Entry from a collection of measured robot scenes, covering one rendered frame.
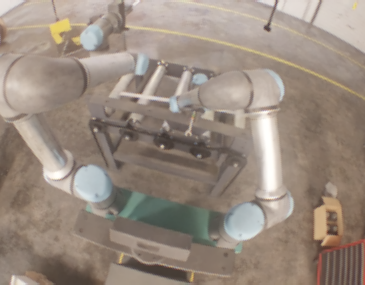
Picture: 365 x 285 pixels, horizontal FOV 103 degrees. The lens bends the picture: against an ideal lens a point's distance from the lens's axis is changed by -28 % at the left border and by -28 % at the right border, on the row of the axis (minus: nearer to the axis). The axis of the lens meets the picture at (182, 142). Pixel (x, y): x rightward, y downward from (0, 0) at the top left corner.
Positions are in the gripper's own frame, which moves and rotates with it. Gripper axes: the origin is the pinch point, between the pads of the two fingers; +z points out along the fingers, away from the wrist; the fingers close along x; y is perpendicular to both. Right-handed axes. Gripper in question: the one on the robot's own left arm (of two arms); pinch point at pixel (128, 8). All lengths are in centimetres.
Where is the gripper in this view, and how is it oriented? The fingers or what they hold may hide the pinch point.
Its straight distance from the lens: 94.8
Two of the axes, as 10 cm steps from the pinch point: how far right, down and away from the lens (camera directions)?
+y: 9.7, 2.4, -0.5
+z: 2.2, -8.0, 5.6
